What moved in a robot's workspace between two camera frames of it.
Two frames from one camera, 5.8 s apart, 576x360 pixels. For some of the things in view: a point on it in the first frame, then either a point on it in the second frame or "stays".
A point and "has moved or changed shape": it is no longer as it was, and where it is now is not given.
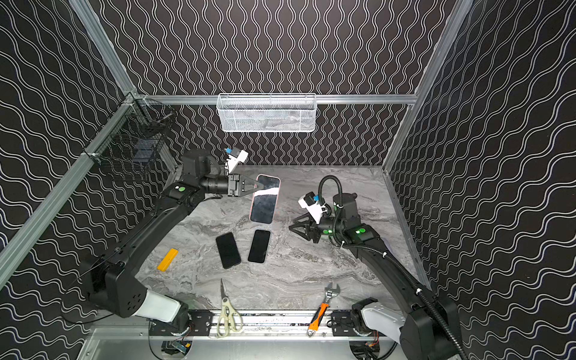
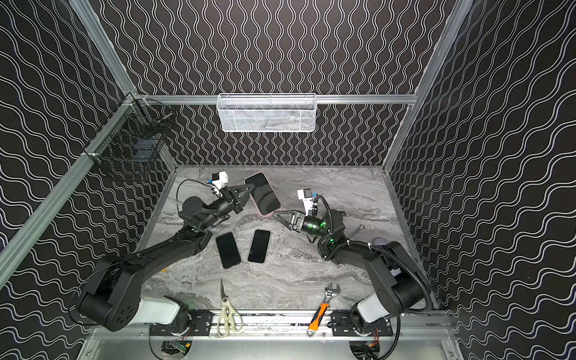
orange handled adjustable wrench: x=330 y=292 stays
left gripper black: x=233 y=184 → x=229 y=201
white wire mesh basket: x=267 y=112 stays
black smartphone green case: x=259 y=246 stays
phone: x=265 y=202 has moved or changed shape
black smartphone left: x=228 y=250 stays
